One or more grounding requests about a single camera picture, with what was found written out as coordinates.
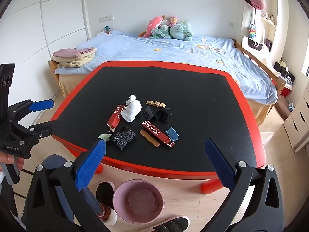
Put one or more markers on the black patterned pouch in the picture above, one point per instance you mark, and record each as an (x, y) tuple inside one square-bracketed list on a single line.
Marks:
[(123, 137)]

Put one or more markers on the pink plush toy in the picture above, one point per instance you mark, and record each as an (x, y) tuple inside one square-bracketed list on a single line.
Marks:
[(154, 25)]

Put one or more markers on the green striped plush toy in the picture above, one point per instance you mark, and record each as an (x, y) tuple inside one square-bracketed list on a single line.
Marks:
[(161, 32)]

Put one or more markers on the person's right slipper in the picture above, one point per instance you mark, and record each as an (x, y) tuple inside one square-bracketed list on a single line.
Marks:
[(173, 224)]

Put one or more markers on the person's slipper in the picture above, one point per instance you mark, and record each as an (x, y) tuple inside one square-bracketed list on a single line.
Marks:
[(173, 224), (106, 191)]

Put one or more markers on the white wardrobe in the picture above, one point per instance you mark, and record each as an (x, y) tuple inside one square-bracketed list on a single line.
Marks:
[(36, 29)]

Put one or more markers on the teal elephant plush toy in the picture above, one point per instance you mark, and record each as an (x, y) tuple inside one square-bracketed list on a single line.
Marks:
[(181, 30)]

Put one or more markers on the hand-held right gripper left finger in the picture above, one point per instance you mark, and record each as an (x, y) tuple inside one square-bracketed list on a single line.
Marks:
[(90, 165)]

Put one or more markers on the white wall socket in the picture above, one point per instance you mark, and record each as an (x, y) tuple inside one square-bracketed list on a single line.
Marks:
[(106, 18)]

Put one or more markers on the pink cap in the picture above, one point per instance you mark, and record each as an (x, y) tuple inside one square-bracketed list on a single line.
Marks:
[(258, 2)]

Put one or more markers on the dark purple item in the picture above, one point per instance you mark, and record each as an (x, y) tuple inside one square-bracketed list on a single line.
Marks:
[(268, 44)]

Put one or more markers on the black binder clip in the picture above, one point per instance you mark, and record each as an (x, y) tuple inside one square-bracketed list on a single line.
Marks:
[(149, 113)]

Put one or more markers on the small blue toy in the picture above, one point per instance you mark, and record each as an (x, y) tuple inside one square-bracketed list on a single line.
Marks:
[(291, 106)]

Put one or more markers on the white drawer cabinet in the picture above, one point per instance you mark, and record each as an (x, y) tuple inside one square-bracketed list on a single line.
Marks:
[(298, 125)]

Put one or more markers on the person's left hand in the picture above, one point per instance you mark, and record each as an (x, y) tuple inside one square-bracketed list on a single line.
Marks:
[(10, 160)]

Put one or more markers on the red printed box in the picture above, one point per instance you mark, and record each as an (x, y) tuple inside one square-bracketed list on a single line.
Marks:
[(154, 131)]

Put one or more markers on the red table with black top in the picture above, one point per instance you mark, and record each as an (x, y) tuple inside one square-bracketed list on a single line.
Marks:
[(169, 82)]

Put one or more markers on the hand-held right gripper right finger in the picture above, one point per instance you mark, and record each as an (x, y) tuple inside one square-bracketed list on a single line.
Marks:
[(219, 162)]

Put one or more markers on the light blue bedsheet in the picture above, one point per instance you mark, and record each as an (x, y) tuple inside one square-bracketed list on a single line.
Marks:
[(169, 53)]

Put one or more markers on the black round item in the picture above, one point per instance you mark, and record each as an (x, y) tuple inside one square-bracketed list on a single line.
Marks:
[(158, 116)]

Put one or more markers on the small green cloth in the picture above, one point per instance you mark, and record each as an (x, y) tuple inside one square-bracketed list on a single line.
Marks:
[(104, 137)]

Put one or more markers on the rainbow knitted bag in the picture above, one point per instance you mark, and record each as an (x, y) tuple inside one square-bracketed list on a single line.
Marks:
[(252, 32)]

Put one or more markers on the pink trash bin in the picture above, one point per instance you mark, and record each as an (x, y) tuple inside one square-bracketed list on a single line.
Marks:
[(138, 200)]

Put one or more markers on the white tissue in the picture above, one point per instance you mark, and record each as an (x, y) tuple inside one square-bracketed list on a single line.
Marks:
[(131, 111)]

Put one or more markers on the gold bar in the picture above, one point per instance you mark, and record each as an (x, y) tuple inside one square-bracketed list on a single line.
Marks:
[(149, 138)]

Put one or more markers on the window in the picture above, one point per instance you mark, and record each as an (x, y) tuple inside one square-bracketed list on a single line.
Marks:
[(306, 70)]

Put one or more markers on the small flower plush doll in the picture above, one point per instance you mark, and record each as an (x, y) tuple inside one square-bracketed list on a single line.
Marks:
[(172, 20)]

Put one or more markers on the person's left slipper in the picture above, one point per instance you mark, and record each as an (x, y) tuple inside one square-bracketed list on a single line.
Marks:
[(106, 191)]

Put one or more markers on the red container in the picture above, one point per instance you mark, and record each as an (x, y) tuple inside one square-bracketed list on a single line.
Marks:
[(286, 90)]

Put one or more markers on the small shelf figurines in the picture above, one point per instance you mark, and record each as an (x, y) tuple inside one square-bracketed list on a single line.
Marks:
[(266, 15)]

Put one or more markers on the pink folded towel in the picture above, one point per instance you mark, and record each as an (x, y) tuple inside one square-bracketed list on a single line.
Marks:
[(65, 52)]

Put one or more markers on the gold clip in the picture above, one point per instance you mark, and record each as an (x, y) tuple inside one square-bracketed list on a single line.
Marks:
[(154, 103)]

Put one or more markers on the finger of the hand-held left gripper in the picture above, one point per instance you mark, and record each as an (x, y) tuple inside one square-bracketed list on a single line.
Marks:
[(39, 130), (41, 105)]

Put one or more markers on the black bag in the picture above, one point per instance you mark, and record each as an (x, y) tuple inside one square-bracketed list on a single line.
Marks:
[(284, 73)]

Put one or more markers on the long red box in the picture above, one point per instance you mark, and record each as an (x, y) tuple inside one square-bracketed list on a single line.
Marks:
[(115, 117)]

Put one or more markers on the beige folded blanket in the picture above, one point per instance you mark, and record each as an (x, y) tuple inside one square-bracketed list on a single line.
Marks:
[(72, 61)]

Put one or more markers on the blue binder clip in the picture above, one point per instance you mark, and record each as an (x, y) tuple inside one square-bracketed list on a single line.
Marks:
[(172, 133)]

